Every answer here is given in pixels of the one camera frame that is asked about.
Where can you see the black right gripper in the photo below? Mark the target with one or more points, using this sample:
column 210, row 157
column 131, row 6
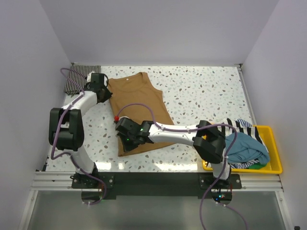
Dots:
column 126, row 147

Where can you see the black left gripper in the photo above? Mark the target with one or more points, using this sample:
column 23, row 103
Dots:
column 107, row 95

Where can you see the black white striped tank top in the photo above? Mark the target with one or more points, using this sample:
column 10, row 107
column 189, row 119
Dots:
column 78, row 77

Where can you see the tan tank top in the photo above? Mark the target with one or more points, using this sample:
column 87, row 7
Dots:
column 129, row 91

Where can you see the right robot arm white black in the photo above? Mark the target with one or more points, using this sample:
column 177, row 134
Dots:
column 204, row 137

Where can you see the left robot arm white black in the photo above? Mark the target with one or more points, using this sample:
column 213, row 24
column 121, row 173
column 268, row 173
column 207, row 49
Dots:
column 66, row 132

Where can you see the navy white striped tank top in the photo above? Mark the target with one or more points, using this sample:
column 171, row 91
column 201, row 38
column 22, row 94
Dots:
column 246, row 133

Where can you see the blue tank top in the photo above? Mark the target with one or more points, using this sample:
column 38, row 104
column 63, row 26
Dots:
column 246, row 148

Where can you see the green tank top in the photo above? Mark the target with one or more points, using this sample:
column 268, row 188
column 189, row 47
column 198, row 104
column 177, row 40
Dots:
column 256, row 166

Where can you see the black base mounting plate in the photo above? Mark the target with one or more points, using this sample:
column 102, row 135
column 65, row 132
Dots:
column 109, row 185

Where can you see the yellow plastic bin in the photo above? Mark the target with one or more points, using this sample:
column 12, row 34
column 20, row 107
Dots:
column 273, row 166

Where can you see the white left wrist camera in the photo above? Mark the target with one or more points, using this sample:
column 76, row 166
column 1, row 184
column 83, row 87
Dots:
column 88, row 79

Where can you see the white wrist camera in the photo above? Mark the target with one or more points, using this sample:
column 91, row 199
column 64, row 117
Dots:
column 88, row 79
column 116, row 118

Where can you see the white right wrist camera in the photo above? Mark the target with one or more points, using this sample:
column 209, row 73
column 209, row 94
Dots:
column 116, row 118

